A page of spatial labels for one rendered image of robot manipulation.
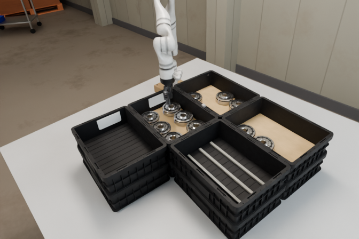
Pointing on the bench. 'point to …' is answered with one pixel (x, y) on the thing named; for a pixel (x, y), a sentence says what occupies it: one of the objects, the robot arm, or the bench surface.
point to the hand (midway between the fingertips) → (169, 98)
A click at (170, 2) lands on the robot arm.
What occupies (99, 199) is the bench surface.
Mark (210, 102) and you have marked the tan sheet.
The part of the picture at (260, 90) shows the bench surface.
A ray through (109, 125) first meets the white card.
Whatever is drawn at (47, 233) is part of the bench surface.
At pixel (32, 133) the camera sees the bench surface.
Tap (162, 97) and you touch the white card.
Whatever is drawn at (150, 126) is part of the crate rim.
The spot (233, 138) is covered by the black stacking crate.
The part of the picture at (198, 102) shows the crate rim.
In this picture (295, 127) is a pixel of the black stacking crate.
